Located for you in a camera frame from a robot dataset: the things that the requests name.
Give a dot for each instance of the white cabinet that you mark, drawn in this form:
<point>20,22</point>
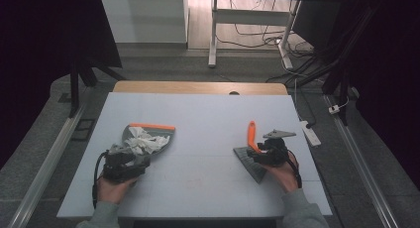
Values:
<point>145,20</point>

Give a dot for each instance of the light blue table board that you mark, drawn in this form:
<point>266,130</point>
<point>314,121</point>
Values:
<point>204,122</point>

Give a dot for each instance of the aluminium rail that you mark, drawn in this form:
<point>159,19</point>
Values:
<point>46,168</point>
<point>360,168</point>

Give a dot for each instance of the black floor plate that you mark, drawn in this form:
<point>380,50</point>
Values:
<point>83,130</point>

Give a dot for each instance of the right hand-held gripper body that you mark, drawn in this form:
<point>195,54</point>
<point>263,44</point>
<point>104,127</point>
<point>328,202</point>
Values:
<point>275,152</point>

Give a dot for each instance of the grey dustpan with orange edge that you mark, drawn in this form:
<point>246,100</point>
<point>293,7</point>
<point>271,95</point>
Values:
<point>165,131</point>

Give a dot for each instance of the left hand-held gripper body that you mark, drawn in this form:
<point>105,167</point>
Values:
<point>119,165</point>

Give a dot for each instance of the wooden table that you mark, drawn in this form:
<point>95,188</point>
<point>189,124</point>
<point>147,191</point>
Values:
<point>185,88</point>

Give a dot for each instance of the person's right hand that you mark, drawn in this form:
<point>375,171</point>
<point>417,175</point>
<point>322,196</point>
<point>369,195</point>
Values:
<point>287,176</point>

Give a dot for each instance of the person's left hand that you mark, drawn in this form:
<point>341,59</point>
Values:
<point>110,191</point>

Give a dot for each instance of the pile of white paper scraps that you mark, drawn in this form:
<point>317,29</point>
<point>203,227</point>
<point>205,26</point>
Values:
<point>145,141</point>

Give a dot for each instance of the white power strip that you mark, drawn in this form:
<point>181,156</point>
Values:
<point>310,134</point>

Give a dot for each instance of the black tripod stand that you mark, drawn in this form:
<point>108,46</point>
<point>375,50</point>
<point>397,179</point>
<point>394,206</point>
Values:
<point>75,89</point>

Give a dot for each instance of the black metal stand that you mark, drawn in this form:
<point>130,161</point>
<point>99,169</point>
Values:
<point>340,69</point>

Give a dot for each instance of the white desk frame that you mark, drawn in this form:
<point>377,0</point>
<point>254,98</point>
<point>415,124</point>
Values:
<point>251,17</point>

